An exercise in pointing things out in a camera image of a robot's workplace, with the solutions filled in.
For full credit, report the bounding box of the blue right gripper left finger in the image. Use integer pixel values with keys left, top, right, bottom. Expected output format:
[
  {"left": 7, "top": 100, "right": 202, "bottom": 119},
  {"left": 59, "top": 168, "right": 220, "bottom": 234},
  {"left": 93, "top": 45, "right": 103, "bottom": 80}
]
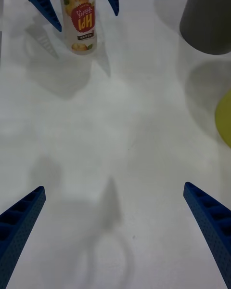
[{"left": 0, "top": 185, "right": 47, "bottom": 289}]

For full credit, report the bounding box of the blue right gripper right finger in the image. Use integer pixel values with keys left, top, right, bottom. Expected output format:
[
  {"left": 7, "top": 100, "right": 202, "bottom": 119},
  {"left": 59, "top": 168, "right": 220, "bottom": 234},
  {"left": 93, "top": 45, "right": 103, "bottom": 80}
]
[{"left": 183, "top": 182, "right": 231, "bottom": 289}]

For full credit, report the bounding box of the clear bottle with red label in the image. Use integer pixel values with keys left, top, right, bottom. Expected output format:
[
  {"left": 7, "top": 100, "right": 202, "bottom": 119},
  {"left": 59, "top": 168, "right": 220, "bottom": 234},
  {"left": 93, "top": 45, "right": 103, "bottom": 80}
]
[{"left": 56, "top": 0, "right": 98, "bottom": 56}]

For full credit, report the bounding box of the grey plastic bin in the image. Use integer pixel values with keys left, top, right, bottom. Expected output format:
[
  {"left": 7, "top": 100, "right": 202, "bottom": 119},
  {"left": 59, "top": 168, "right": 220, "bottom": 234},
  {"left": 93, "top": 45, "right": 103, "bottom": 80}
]
[{"left": 179, "top": 0, "right": 231, "bottom": 55}]

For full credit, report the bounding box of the yellow-green plastic bin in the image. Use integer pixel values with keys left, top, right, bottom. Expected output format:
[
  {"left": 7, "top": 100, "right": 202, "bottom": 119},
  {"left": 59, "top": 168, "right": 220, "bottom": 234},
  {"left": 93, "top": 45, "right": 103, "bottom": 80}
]
[{"left": 214, "top": 93, "right": 231, "bottom": 149}]

